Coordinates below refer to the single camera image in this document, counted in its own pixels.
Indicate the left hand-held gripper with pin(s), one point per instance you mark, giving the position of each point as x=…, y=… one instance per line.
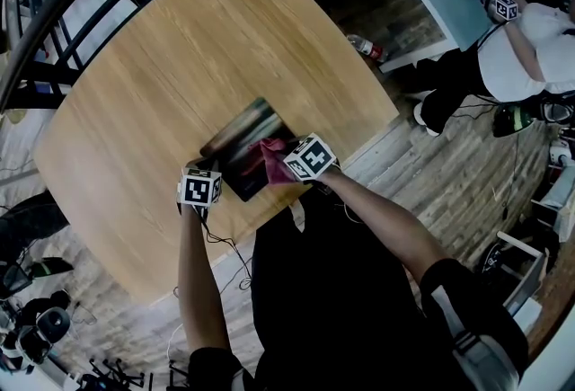
x=200, y=189

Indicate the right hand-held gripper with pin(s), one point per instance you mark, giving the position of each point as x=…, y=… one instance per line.
x=314, y=157

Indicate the pink cloth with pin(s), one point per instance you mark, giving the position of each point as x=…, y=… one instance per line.
x=274, y=162

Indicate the person's left forearm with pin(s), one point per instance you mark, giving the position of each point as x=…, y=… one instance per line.
x=200, y=281

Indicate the person's right forearm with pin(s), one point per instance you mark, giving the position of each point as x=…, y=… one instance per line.
x=382, y=218

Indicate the beige hanging tag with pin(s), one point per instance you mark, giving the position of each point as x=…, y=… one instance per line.
x=298, y=216

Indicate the red label plastic bottle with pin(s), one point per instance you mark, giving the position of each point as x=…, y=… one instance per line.
x=368, y=48

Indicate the person's black clothed body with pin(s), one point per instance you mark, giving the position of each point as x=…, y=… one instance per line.
x=332, y=313

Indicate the black curved metal railing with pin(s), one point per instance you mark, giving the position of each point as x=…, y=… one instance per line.
x=40, y=7

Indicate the black head-mounted headset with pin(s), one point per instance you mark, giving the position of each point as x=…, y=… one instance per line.
x=557, y=111

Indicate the white metal frame stand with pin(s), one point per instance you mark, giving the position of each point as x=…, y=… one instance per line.
x=523, y=272

